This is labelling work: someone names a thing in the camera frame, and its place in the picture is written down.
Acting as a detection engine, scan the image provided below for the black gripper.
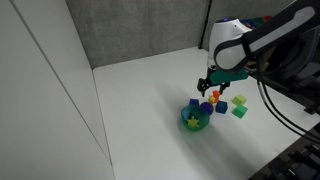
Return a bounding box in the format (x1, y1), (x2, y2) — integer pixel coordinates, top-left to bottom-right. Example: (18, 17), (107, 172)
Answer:
(196, 65), (232, 98)

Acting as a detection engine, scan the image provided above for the blue block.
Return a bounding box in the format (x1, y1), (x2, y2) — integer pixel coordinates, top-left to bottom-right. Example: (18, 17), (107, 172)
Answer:
(181, 108), (192, 121)

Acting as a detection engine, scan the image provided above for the orange small toy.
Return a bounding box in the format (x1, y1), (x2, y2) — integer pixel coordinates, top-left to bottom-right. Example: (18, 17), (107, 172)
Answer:
(212, 89), (222, 104)

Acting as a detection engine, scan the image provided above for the purple toy ball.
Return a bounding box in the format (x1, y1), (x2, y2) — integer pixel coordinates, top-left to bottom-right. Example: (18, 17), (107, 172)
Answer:
(199, 101), (215, 117)

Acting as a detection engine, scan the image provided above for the yellow toy star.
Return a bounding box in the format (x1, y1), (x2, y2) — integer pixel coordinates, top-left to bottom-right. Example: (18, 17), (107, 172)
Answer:
(185, 115), (201, 130)

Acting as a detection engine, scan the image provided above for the green plastic bowl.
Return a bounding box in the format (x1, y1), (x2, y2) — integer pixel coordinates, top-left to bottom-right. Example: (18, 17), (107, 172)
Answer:
(180, 104), (212, 132)

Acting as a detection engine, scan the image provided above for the dark blue foam cube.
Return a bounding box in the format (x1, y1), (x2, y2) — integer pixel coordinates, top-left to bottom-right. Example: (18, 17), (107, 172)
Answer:
(215, 100), (229, 115)

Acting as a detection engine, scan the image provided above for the lime foam cube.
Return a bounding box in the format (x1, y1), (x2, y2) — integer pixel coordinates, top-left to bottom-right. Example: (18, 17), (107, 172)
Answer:
(231, 94), (248, 107)

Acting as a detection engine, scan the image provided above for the green foam cube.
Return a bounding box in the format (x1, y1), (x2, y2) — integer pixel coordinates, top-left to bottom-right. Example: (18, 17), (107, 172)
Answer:
(231, 104), (249, 120)

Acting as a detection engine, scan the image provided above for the black vertical pole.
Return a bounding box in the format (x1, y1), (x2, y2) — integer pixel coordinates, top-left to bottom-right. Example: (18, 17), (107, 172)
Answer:
(198, 0), (213, 50)

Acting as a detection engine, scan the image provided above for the blue storage bin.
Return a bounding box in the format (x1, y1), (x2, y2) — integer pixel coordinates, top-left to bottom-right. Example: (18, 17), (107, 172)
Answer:
(240, 18), (256, 28)

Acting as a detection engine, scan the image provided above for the green storage bin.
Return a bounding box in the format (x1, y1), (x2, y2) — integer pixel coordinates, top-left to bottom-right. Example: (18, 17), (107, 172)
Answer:
(253, 16), (266, 26)

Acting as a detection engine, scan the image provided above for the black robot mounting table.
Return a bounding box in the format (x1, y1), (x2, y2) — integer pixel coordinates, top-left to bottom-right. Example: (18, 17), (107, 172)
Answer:
(249, 123), (320, 180)

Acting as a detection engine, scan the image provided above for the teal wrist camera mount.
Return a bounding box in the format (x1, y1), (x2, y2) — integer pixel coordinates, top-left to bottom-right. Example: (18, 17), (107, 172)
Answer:
(209, 68), (250, 85)

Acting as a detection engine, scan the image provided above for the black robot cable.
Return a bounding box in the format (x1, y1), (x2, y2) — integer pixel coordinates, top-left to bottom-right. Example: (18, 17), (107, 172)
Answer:
(255, 58), (320, 145)
(261, 78), (320, 138)

